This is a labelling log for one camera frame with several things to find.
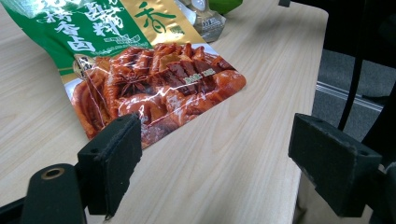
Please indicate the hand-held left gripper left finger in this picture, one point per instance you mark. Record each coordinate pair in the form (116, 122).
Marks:
(109, 165)

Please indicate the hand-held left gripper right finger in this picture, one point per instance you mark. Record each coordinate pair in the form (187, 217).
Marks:
(333, 165)

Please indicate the green braised food seasoning packet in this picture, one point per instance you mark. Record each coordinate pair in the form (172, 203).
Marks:
(124, 34)

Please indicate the orange and white clear-bottomed packet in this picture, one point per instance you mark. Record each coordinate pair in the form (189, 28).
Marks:
(208, 23)

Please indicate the green and white snack packet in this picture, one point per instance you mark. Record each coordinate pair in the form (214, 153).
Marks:
(224, 4)

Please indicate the black metal stand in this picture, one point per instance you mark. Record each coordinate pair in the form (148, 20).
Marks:
(351, 87)

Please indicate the silver floor rail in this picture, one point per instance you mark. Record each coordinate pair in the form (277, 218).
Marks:
(342, 92)

